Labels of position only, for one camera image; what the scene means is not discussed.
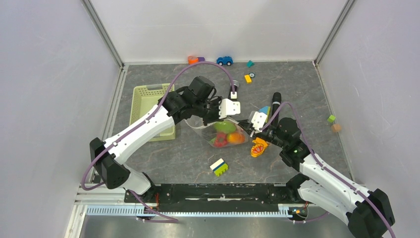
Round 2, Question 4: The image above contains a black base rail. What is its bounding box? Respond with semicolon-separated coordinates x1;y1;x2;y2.
140;183;307;212

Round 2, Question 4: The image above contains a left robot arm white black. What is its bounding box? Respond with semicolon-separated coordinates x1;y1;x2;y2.
89;76;221;202

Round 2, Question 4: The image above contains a blue toy car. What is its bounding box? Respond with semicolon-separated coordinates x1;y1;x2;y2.
216;56;234;66

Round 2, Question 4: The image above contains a bright green toy leaf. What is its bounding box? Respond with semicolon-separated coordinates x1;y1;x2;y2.
213;121;237;134

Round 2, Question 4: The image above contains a teal toy block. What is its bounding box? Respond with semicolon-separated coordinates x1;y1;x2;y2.
247;60;255;68

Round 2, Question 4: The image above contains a small green cube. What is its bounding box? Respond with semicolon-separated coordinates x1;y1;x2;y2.
327;115;336;123

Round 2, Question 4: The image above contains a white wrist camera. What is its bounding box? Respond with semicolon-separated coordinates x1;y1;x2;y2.
218;92;241;119
248;111;267;132

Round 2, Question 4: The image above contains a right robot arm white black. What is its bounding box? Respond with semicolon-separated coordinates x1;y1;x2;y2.
239;118;395;238

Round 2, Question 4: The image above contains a white green toy brick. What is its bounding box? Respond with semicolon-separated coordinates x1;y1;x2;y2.
210;158;229;177

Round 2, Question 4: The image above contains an orange yellow toy piece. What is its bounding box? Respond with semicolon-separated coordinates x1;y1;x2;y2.
250;138;269;158

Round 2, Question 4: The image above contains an orange red toy mango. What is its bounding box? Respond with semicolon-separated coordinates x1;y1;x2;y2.
226;132;246;144

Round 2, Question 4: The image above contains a red blue toy block house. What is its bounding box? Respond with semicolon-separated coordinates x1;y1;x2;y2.
259;106;271;122

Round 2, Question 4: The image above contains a yellow toy brick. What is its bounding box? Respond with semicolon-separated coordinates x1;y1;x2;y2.
244;74;252;84

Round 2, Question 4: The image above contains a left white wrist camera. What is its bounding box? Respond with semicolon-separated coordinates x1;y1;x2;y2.
218;92;241;119

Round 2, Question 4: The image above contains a red toy tomato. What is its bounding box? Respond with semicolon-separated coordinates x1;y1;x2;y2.
213;132;229;148

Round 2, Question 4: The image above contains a small tan wooden cube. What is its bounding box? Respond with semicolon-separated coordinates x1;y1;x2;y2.
331;123;342;133

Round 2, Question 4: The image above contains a clear dotted zip bag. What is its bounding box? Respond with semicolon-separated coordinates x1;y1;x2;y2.
185;116;249;148

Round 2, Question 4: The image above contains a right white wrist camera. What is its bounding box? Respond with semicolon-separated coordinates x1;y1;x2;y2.
248;111;267;132

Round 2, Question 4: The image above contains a pale green plastic basket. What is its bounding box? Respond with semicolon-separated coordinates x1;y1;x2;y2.
129;83;176;142

